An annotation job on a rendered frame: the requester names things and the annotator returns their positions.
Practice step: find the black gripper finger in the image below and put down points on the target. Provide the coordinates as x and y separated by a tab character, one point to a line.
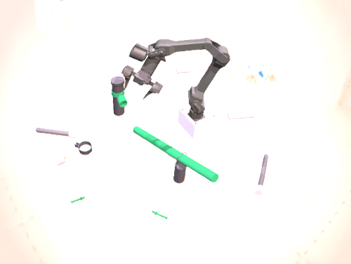
149	93
126	81

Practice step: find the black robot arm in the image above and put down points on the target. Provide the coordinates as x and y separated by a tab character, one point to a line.
165	47

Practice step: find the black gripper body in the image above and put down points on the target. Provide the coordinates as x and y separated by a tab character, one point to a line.
156	87

